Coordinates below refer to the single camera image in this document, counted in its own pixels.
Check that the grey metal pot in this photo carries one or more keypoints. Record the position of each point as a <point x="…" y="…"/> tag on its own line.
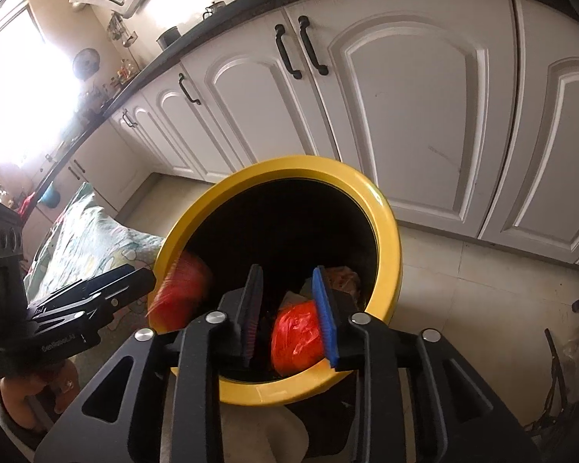
<point x="168" y="37"/>

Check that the metal teapot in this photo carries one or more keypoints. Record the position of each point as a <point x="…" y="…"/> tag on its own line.
<point x="215" y="10"/>

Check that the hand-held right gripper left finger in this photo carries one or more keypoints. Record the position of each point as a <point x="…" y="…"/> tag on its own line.
<point x="252" y="318"/>

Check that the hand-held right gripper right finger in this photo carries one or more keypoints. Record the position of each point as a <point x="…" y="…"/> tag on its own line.
<point x="327" y="318"/>

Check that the window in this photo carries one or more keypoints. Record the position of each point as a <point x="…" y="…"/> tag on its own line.
<point x="19" y="91"/>

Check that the blue plastic basin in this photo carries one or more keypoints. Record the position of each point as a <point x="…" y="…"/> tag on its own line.
<point x="50" y="196"/>

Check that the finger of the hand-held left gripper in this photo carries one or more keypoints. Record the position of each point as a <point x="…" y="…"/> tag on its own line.
<point x="130" y="282"/>
<point x="91" y="317"/>

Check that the printed cartoon blanket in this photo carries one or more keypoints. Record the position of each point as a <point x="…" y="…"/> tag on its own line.
<point x="82" y="246"/>

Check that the black countertop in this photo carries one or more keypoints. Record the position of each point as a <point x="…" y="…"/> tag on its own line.
<point x="246" y="15"/>

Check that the white base cabinets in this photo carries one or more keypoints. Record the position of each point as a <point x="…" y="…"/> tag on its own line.
<point x="415" y="115"/>

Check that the person's left hand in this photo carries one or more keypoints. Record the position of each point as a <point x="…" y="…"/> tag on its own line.
<point x="34" y="390"/>

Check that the red cloth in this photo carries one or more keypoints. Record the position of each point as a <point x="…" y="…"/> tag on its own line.
<point x="26" y="205"/>

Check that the yellow trash bin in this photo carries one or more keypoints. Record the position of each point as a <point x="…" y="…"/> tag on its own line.
<point x="270" y="176"/>

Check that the round wall vent fan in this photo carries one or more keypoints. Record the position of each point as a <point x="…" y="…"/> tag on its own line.
<point x="85" y="63"/>

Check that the brown wrapper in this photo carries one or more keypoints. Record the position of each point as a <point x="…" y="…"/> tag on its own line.
<point x="345" y="282"/>

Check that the beige cloth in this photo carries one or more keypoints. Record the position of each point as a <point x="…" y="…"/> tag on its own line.
<point x="265" y="436"/>

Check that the group of condiment bottles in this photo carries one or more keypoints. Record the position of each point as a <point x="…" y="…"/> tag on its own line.
<point x="124" y="72"/>

